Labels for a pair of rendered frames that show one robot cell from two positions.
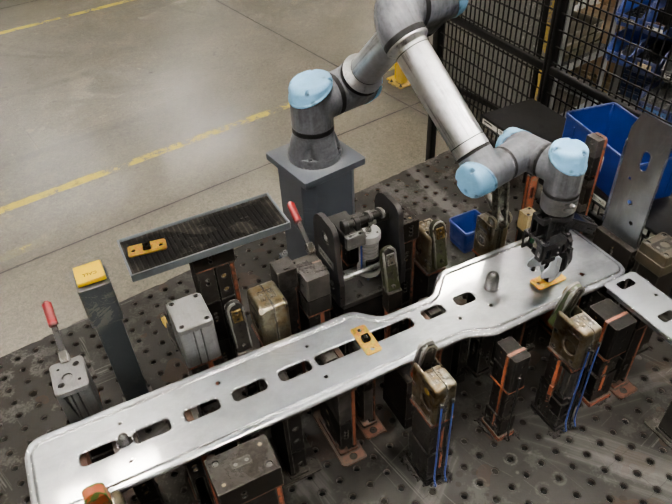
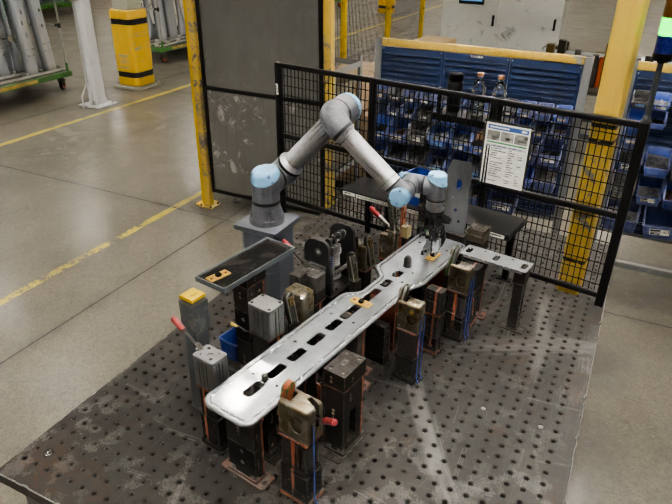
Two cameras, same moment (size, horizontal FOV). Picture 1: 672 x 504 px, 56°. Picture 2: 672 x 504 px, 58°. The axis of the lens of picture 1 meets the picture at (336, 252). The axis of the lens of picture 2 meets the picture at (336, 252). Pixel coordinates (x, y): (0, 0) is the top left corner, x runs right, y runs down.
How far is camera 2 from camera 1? 117 cm
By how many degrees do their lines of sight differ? 27
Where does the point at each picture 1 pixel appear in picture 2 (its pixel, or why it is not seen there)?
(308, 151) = (268, 215)
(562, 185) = (439, 193)
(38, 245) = not seen: outside the picture
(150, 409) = (266, 362)
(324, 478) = not seen: hidden behind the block
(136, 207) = (25, 336)
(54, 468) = (232, 402)
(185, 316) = (266, 304)
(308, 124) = (269, 197)
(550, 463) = (466, 356)
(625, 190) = (451, 203)
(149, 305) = (165, 352)
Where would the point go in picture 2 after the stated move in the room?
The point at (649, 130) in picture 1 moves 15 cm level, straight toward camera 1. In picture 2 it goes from (458, 167) to (464, 180)
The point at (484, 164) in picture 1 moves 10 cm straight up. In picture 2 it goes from (403, 187) to (405, 162)
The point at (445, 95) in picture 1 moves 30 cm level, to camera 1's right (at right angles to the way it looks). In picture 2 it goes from (374, 156) to (439, 144)
